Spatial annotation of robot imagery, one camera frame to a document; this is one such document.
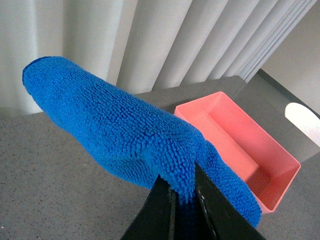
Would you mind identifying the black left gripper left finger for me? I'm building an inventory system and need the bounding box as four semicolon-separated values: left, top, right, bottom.
121;176;177;240

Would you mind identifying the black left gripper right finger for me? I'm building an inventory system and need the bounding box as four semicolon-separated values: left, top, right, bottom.
195;164;264;240

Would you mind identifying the blue microfiber cloth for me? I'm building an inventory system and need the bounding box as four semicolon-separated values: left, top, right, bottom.
22;56;262;227

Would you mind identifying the pink plastic box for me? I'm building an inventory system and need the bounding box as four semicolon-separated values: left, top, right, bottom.
174;91;301;214

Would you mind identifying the white pleated curtain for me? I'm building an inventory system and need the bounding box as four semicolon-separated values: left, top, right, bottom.
0;0;315;118

